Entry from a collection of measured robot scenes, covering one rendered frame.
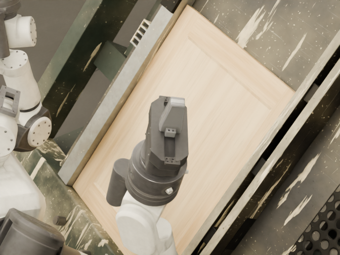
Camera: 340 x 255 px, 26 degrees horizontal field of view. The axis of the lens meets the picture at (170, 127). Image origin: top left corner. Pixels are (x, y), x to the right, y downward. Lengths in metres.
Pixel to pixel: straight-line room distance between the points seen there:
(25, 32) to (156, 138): 0.61
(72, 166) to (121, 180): 0.76
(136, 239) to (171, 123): 0.25
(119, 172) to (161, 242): 0.15
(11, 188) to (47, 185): 0.63
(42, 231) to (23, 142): 0.53
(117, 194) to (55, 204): 0.74
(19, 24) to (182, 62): 0.41
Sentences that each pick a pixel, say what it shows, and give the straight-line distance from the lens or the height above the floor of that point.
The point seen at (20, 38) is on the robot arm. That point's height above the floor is 1.40.
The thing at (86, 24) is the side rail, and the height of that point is 1.19.
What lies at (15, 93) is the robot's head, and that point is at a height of 1.44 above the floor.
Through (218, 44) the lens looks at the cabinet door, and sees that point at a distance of 1.72.
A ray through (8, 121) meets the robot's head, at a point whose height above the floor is 1.44.
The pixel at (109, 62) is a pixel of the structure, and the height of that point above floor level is 1.09.
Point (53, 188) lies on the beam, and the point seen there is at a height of 0.89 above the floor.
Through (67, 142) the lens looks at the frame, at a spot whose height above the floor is 0.79.
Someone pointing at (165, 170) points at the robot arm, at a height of 1.54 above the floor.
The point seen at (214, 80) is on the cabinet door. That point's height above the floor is 1.25.
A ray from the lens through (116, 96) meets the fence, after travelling 1.87.
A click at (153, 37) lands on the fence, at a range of 1.83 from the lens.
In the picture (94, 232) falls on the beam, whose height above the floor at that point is 0.90.
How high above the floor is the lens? 2.32
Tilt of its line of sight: 42 degrees down
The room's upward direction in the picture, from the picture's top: straight up
